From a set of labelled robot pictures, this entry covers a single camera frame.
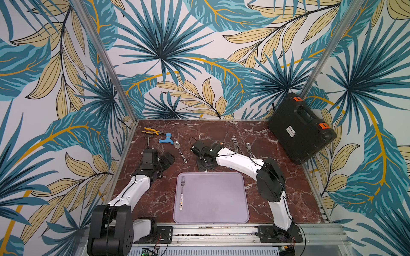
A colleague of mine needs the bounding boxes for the blue plastic faucet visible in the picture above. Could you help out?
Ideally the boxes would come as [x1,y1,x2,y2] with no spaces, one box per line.
[159,133,174,145]

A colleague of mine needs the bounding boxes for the cartoon handle fork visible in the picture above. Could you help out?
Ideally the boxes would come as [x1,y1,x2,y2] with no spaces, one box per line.
[179,176,186,211]

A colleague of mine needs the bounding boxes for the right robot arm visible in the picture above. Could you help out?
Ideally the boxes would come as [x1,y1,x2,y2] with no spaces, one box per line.
[191,140,294,232]

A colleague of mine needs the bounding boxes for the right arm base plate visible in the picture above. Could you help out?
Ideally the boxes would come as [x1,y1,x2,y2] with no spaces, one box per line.
[255,224,304,244]

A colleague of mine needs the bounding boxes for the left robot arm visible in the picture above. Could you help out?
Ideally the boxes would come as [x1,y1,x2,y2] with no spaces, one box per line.
[87,148,175,256]

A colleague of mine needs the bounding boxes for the aluminium front rail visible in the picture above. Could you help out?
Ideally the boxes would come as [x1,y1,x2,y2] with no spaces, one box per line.
[129,223,355,256]

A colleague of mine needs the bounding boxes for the lavender placemat tray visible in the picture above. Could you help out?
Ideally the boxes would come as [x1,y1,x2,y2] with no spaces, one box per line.
[173,172,249,224]

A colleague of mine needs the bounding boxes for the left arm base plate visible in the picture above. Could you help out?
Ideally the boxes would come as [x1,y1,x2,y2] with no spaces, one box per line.
[134,226,174,244]

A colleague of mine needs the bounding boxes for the all steel fork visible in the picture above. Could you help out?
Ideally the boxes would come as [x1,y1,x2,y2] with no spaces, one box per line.
[231,135,240,153]

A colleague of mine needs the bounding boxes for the cow pattern handle spoon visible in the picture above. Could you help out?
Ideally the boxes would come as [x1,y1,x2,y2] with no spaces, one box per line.
[174,140,187,164]

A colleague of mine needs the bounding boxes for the yellow handled pliers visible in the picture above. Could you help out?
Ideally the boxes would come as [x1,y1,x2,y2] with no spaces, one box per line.
[141,128,166,136]

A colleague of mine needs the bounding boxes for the black tool case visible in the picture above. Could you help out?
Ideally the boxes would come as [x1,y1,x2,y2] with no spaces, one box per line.
[268,93,337,164]

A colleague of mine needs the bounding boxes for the white handle steel spoon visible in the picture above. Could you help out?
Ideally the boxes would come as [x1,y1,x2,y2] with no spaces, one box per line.
[246,143,256,159]

